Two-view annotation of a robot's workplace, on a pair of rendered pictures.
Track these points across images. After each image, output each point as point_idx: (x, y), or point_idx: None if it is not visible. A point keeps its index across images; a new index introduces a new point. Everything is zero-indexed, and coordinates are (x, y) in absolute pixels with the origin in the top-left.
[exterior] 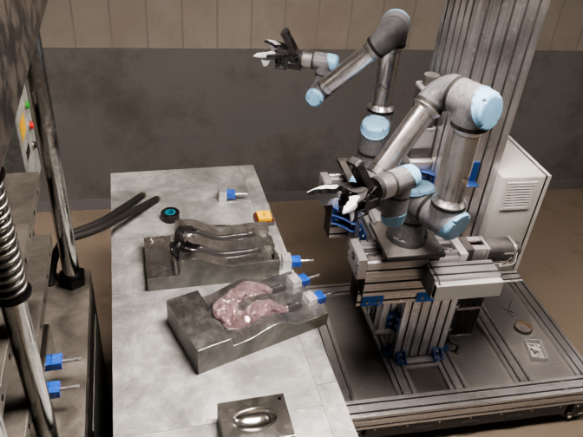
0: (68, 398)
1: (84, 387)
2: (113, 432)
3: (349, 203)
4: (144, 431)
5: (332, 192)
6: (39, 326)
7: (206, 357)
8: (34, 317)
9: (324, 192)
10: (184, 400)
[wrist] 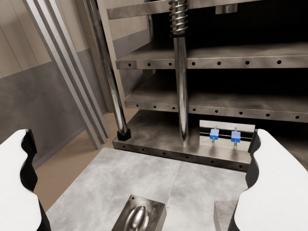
0: (219, 152)
1: (226, 159)
2: (185, 162)
3: (7, 156)
4: (179, 173)
5: (229, 222)
6: (237, 108)
7: (215, 217)
8: (245, 107)
9: (248, 184)
10: (192, 200)
